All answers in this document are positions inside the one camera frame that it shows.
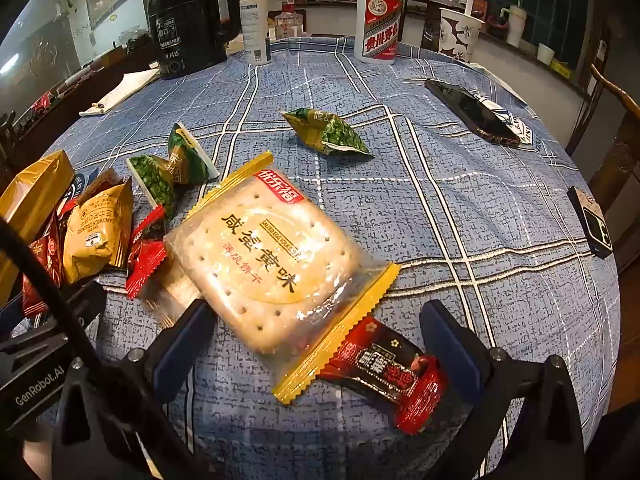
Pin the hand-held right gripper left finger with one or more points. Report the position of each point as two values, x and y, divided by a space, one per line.
182 347

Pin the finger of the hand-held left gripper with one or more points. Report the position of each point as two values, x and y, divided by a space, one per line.
85 302

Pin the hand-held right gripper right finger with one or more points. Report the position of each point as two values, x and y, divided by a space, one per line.
452 345

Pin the dark red candy packet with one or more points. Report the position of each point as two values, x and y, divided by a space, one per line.
390 370

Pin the gold snack packet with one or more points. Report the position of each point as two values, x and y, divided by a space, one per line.
95 230

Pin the clear yellow-edged cracker packet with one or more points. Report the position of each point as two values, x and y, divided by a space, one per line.
265 260

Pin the gold cardboard box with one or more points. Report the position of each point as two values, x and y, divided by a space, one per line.
30 195

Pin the small red snack packet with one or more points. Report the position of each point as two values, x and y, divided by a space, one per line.
145 267

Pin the blue plaid tablecloth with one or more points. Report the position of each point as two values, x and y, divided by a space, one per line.
450 210

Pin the green snack packet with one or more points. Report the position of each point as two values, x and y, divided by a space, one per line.
325 132
152 182
190 155

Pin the dark wooden sideboard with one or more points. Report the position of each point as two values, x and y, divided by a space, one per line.
60 107

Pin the white notepad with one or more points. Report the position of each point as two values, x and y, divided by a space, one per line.
125 90

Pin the black smartphone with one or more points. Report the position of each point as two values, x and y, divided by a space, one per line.
470 110

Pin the black electric kettle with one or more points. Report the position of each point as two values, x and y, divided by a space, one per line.
190 25

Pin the small white cup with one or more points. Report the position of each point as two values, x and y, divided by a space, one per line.
546 54

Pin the floral paper cup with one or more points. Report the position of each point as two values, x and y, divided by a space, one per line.
460 35

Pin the white liquor bottle red label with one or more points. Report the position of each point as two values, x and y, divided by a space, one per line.
377 35

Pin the white spray bottle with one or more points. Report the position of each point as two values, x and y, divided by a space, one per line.
255 25

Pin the white tumbler with straw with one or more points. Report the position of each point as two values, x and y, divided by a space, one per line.
516 25

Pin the dark wooden chair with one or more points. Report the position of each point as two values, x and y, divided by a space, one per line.
430 15

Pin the clear bottle with red cap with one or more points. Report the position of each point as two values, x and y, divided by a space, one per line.
287 22

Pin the white pump bottle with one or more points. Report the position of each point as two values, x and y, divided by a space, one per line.
468 2

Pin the smartphone with camera bump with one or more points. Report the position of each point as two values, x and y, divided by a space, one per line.
590 225

